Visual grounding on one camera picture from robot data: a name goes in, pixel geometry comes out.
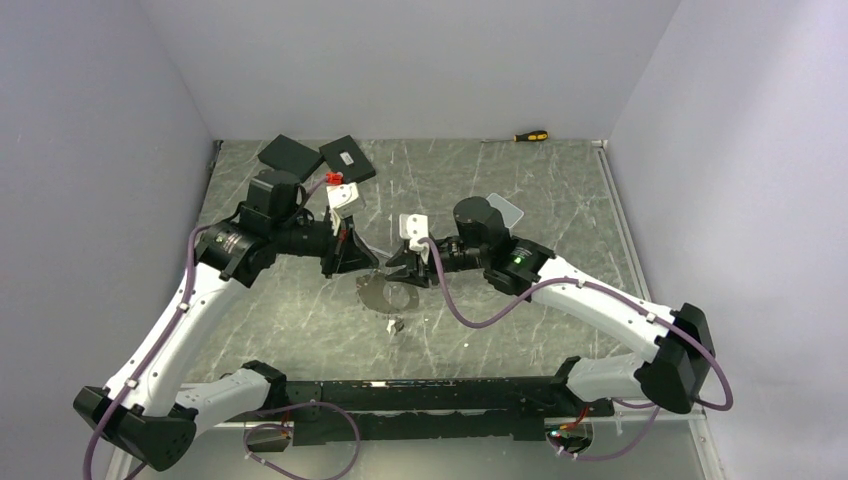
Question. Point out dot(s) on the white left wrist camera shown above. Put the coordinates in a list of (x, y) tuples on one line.
[(344, 199)]

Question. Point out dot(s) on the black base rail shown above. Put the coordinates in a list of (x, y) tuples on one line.
[(521, 408)]

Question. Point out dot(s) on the small silver wrench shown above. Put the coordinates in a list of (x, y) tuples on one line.
[(380, 253)]

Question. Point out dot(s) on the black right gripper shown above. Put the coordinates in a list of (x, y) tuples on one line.
[(414, 271)]

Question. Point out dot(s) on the black key fob with keys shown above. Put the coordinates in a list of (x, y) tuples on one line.
[(395, 326)]

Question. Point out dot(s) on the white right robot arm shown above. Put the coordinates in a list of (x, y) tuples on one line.
[(672, 351)]

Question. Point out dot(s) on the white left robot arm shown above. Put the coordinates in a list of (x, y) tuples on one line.
[(144, 409)]

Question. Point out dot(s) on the metal arc keyring plate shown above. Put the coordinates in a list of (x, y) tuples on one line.
[(378, 294)]

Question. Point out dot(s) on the orange black screwdriver far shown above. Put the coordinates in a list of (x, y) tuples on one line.
[(528, 137)]

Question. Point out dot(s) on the clear plastic box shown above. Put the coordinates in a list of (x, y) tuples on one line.
[(511, 214)]

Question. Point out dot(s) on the black flat box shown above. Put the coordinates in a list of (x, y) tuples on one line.
[(289, 155)]

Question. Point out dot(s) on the black box with label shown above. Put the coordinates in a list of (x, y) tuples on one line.
[(344, 156)]

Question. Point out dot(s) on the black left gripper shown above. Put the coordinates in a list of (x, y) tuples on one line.
[(349, 254)]

